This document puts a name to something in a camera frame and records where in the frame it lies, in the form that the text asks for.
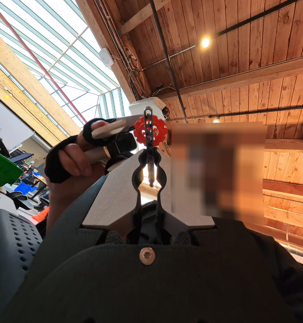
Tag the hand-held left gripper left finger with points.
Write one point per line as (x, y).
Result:
(111, 196)

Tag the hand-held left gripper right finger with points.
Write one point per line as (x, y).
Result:
(166, 199)

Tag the orange gear wheel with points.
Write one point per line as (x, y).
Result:
(139, 131)

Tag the grey beam assembly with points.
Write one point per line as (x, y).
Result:
(149, 126)

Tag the person's right forearm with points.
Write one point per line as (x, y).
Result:
(58, 214)

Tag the person's right hand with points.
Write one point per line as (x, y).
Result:
(75, 161)

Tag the orange traffic cone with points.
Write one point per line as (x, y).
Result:
(40, 214)

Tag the blue plastic bin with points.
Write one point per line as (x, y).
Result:
(22, 188)

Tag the black office chair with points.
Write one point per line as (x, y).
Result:
(20, 200)

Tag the white ceiling box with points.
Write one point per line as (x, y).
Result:
(106, 56)

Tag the ceiling spot lamp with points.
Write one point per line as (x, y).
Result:
(205, 42)
(216, 120)

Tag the red ceiling pipe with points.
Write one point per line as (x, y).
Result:
(47, 73)

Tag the green plastic bin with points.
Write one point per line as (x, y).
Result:
(2, 169)

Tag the white whiteboard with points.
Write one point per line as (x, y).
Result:
(10, 121)

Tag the white security camera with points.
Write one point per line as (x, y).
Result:
(146, 103)

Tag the black ceiling rail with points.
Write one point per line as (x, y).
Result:
(167, 54)

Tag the grey air duct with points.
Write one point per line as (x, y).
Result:
(295, 249)

